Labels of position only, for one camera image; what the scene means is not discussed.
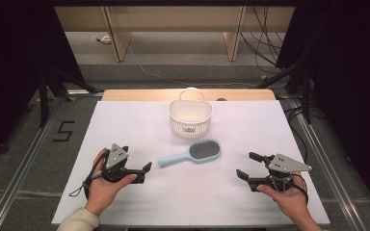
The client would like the black left gripper strap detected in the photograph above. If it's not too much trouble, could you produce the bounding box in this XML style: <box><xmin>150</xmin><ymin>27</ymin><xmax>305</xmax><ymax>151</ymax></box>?
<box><xmin>68</xmin><ymin>156</ymin><xmax>111</xmax><ymax>198</ymax></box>

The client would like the black metal stand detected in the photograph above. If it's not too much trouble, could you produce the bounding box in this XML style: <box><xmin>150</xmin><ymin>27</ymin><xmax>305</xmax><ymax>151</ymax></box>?
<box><xmin>255</xmin><ymin>61</ymin><xmax>313</xmax><ymax>125</ymax></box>
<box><xmin>38</xmin><ymin>65</ymin><xmax>106</xmax><ymax>128</ymax></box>

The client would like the wooden table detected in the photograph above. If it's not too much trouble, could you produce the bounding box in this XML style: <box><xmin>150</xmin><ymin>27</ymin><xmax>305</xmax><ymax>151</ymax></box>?
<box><xmin>101</xmin><ymin>89</ymin><xmax>278</xmax><ymax>102</ymax></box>

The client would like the person's right hand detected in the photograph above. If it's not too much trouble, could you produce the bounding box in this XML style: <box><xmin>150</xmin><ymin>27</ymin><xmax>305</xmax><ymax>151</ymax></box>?
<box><xmin>257</xmin><ymin>172</ymin><xmax>309</xmax><ymax>223</ymax></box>

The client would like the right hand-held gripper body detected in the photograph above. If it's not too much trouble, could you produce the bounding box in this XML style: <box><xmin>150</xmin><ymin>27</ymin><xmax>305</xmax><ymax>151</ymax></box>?
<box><xmin>255</xmin><ymin>153</ymin><xmax>313</xmax><ymax>193</ymax></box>

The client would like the light blue hairbrush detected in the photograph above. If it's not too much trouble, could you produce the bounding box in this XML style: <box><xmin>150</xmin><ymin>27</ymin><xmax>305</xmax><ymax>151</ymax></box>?
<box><xmin>157</xmin><ymin>139</ymin><xmax>222</xmax><ymax>168</ymax></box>

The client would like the bundle of black cables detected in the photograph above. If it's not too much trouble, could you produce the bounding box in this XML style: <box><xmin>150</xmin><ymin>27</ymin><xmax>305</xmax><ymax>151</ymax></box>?
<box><xmin>239</xmin><ymin>6</ymin><xmax>286</xmax><ymax>71</ymax></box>

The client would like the black right gripper strap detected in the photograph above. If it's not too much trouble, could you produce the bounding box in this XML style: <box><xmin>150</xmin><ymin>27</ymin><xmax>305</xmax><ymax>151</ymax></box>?
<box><xmin>289</xmin><ymin>172</ymin><xmax>310</xmax><ymax>205</ymax></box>

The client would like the dark curtain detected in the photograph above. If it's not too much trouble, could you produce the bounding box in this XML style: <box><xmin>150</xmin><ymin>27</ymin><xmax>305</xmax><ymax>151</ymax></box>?
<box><xmin>0</xmin><ymin>0</ymin><xmax>87</xmax><ymax>165</ymax></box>
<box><xmin>275</xmin><ymin>0</ymin><xmax>370</xmax><ymax>213</ymax></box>

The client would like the white plastic basket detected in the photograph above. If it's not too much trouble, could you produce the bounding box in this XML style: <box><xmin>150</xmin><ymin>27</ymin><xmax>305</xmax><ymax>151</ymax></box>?
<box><xmin>169</xmin><ymin>87</ymin><xmax>214</xmax><ymax>140</ymax></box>

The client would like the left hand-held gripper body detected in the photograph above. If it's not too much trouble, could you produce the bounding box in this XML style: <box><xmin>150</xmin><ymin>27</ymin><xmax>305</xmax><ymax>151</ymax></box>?
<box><xmin>99</xmin><ymin>142</ymin><xmax>137</xmax><ymax>185</ymax></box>

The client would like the black gripper strap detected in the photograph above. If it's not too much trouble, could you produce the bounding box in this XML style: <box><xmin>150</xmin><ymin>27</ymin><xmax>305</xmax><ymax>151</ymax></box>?
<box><xmin>289</xmin><ymin>172</ymin><xmax>310</xmax><ymax>205</ymax></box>
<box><xmin>68</xmin><ymin>156</ymin><xmax>111</xmax><ymax>198</ymax></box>

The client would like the wooden bench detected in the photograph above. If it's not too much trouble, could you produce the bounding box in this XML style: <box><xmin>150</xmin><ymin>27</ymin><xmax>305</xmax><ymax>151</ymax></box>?
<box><xmin>53</xmin><ymin>5</ymin><xmax>297</xmax><ymax>63</ymax></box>

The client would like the aluminium floor rail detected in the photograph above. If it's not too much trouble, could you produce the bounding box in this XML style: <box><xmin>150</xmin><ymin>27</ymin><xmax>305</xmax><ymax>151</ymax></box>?
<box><xmin>280</xmin><ymin>95</ymin><xmax>369</xmax><ymax>231</ymax></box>
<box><xmin>0</xmin><ymin>95</ymin><xmax>66</xmax><ymax>231</ymax></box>

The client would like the person's left hand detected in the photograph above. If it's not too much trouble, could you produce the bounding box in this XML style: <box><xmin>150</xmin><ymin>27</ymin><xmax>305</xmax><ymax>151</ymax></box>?
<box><xmin>85</xmin><ymin>147</ymin><xmax>139</xmax><ymax>217</ymax></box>

